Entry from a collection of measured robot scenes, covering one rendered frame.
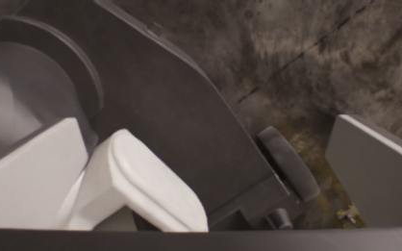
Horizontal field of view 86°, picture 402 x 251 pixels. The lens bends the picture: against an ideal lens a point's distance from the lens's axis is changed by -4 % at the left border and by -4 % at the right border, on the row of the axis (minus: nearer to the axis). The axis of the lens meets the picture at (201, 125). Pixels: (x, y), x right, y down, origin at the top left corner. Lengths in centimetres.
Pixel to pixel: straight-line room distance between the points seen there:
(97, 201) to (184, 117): 20
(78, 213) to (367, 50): 72
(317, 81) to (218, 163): 37
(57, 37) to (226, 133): 29
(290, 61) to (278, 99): 10
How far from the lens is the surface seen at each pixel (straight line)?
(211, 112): 39
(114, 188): 24
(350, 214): 111
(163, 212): 28
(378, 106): 86
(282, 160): 51
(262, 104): 62
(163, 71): 36
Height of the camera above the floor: 51
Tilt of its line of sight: 61 degrees down
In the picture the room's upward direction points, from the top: 159 degrees clockwise
